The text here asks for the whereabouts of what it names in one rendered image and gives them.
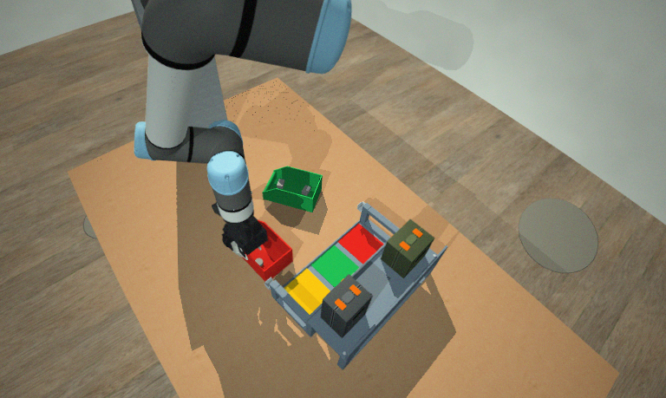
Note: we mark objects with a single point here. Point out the red bin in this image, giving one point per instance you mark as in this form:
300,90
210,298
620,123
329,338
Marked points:
270,253

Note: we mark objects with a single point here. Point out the green bin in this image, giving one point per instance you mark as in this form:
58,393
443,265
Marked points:
294,182

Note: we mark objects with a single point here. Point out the olive green tool case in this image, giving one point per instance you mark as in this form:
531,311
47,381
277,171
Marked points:
406,248

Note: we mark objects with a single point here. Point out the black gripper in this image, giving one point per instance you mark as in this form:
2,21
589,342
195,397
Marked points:
236,239

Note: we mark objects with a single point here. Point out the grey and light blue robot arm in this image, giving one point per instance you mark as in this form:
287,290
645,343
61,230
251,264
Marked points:
185,35

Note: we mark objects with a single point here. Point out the dark grey tool case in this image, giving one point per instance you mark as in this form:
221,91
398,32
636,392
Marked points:
345,305

